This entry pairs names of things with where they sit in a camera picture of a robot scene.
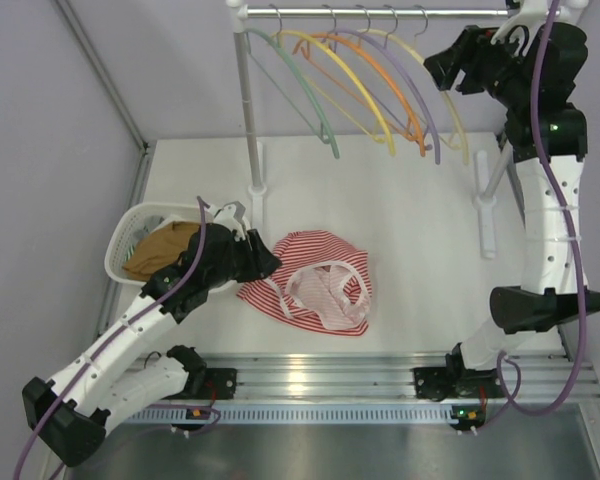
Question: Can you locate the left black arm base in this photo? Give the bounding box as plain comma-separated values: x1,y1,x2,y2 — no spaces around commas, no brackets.
175,368,238,400

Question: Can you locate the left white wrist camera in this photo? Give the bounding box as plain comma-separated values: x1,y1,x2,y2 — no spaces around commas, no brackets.
207,201,250,239

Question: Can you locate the orange hanger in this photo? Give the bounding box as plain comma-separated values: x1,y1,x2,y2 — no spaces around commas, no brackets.
285,30,428,156

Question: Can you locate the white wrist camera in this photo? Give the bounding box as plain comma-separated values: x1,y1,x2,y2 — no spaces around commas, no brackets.
207,201,250,239
490,0,569,44

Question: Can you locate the purple hanger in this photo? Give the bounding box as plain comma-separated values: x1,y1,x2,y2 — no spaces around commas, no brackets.
334,28,441,165

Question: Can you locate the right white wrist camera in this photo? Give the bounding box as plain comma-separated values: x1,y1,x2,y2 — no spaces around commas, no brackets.
490,0,569,44

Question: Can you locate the cream hanger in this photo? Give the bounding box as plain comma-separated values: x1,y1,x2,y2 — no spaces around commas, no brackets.
359,28,471,165

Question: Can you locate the aluminium mounting rail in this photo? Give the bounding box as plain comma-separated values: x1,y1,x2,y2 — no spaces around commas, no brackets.
99,352,600,404

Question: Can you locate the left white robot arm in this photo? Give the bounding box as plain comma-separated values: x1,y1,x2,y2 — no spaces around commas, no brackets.
22,223,282,467

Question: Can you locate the red white striped tank top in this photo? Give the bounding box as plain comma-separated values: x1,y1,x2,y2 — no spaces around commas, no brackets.
237,230,373,337

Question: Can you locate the white plastic laundry basket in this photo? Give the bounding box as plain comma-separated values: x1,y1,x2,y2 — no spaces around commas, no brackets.
104,202,250,287

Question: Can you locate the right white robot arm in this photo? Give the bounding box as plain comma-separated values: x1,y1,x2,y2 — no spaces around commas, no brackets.
424,22,600,397

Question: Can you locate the silver clothes rack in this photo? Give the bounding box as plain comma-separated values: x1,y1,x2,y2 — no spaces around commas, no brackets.
224,0,591,261

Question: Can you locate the green hanger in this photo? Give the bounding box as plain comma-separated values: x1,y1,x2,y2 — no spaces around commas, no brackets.
245,27,341,159

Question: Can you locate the white slotted cable duct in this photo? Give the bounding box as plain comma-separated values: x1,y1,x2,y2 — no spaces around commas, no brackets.
134,403,461,425

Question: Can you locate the tan brown garment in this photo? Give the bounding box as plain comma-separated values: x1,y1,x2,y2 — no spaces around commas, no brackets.
122,221,200,281

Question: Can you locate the yellow hanger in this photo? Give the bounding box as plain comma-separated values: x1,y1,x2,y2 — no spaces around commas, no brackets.
268,29,397,156

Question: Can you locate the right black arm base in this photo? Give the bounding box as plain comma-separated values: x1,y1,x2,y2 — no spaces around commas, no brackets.
413,367,504,402

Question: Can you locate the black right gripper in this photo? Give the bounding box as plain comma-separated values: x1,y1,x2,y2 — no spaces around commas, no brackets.
423,22,532,110

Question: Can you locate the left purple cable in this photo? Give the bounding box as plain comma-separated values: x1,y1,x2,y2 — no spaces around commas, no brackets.
12,195,214,480

